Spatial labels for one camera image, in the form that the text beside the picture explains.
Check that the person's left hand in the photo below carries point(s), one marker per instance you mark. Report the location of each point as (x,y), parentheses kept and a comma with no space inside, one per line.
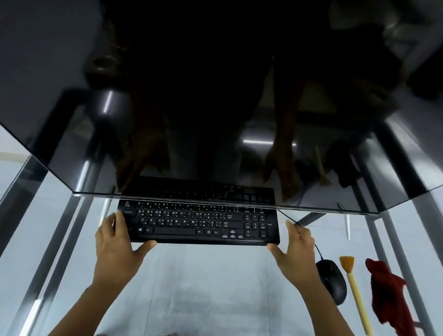
(114,255)

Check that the person's right hand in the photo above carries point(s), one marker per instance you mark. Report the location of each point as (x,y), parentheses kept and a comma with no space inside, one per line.
(299,258)

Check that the person's right thumb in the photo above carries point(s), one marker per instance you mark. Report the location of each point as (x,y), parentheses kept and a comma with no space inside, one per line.
(277,252)

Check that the person's left thumb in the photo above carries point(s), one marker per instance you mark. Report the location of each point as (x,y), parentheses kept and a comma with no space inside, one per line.
(144,248)

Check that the black computer keyboard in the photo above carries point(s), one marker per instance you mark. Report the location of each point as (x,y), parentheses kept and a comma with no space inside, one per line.
(198,227)

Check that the person's left forearm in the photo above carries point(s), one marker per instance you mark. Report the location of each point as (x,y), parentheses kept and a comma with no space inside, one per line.
(85,314)

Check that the person's right forearm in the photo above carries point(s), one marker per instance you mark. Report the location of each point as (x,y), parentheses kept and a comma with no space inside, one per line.
(334,330)

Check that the black computer mouse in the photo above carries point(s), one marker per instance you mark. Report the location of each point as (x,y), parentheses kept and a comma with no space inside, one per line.
(331,281)

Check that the red cloth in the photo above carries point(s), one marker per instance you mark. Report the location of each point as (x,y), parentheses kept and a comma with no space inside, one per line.
(389,300)

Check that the large black computer monitor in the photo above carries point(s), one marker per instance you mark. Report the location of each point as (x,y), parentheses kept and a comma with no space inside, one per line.
(217,61)

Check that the grey metal table frame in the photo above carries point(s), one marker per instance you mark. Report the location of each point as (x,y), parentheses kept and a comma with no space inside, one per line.
(1,212)

